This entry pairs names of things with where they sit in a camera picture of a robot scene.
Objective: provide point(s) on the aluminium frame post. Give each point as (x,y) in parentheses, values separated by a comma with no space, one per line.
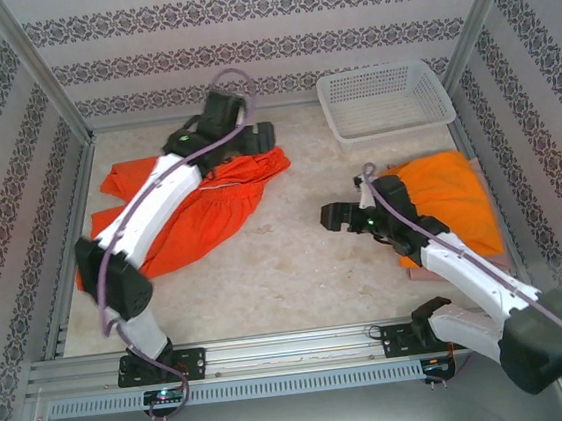
(34,60)
(485,3)

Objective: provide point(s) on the aluminium table side rail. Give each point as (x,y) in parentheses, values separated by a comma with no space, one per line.
(76,217)
(518,246)

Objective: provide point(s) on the white plastic basket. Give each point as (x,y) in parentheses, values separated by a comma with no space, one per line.
(380,104)

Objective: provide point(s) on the aluminium table end rail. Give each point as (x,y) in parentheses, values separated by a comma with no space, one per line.
(151,122)

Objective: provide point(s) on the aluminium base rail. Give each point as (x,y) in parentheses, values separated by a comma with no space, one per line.
(286,351)

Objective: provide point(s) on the red-orange shorts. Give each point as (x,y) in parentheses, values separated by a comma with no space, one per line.
(221,212)

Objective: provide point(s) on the light orange shorts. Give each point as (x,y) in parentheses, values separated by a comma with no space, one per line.
(456,202)

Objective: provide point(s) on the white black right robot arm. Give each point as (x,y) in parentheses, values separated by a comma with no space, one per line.
(468,271)

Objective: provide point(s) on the small circuit board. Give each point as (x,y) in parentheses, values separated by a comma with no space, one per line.
(435,364)
(163,395)

